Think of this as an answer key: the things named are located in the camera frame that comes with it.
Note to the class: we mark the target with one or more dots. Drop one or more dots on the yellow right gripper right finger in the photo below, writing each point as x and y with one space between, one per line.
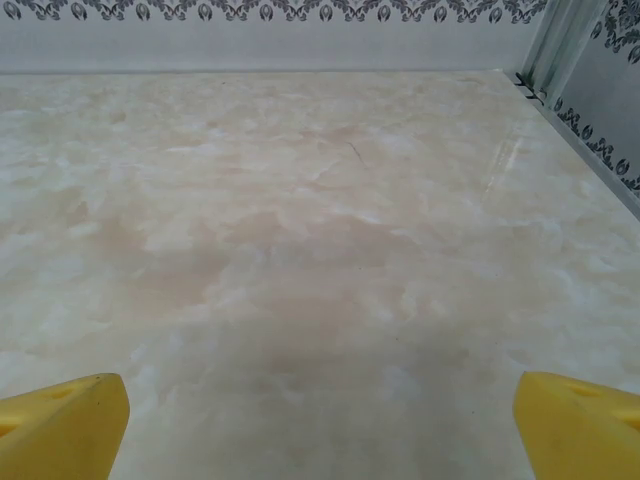
580 435

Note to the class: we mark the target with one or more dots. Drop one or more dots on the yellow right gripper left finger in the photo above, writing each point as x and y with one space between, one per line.
60 430

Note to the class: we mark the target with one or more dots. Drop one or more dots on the aluminium table edge rail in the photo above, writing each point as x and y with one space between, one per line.
597 162

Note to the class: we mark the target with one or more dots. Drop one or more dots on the aluminium frame post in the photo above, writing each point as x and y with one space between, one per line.
560 50

